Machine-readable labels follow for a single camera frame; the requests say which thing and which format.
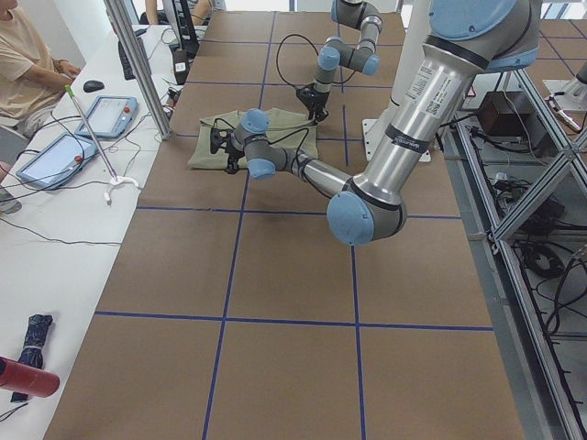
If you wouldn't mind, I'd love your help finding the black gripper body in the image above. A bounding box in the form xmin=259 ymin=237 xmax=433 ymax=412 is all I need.
xmin=306 ymin=90 xmax=329 ymax=117
xmin=225 ymin=146 xmax=244 ymax=174

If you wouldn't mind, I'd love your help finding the olive green long-sleeve shirt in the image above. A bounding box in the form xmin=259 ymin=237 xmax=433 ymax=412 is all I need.
xmin=187 ymin=107 xmax=319 ymax=171

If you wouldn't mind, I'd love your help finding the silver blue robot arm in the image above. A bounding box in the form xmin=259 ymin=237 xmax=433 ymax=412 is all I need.
xmin=296 ymin=1 xmax=382 ymax=122
xmin=210 ymin=1 xmax=541 ymax=246

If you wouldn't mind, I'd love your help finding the grabber stick with white hook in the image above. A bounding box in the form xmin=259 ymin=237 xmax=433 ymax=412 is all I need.
xmin=63 ymin=84 xmax=140 ymax=206

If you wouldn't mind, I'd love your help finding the far blue teach pendant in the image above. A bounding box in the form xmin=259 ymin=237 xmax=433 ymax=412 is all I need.
xmin=84 ymin=95 xmax=138 ymax=140

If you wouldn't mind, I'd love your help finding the blue teach pendant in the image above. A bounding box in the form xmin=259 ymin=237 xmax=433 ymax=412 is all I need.
xmin=17 ymin=134 xmax=98 ymax=190
xmin=84 ymin=95 xmax=138 ymax=140

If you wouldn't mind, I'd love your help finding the black keyboard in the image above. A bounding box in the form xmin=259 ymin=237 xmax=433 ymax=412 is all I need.
xmin=117 ymin=37 xmax=148 ymax=81

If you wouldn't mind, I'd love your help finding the black computer mouse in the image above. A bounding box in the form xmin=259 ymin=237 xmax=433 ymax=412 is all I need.
xmin=83 ymin=80 xmax=105 ymax=93

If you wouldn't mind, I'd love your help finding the near blue teach pendant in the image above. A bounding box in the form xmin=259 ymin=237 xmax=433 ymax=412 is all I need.
xmin=17 ymin=134 xmax=98 ymax=190

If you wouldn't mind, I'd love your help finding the black box under rack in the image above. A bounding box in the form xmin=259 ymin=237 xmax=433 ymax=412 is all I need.
xmin=477 ymin=91 xmax=534 ymax=138

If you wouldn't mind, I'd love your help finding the seated person beige shirt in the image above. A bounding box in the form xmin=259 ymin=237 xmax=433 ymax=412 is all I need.
xmin=0 ymin=0 xmax=83 ymax=216

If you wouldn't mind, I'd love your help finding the dark blue folded umbrella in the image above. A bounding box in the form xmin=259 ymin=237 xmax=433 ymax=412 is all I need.
xmin=10 ymin=313 xmax=55 ymax=404

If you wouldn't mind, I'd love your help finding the red water bottle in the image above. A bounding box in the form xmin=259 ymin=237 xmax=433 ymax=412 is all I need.
xmin=1 ymin=357 xmax=61 ymax=398

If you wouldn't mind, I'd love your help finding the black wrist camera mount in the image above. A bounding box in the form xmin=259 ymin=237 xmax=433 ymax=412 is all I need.
xmin=209 ymin=128 xmax=230 ymax=154
xmin=295 ymin=87 xmax=314 ymax=105

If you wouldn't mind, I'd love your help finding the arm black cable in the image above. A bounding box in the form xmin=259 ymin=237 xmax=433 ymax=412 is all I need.
xmin=213 ymin=116 xmax=313 ymax=161
xmin=275 ymin=33 xmax=354 ymax=91

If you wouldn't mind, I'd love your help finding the aluminium frame post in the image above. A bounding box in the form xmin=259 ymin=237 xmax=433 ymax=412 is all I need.
xmin=104 ymin=0 xmax=171 ymax=140

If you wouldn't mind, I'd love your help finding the aluminium frame side rack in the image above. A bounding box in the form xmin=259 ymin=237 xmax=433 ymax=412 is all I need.
xmin=445 ymin=60 xmax=586 ymax=439

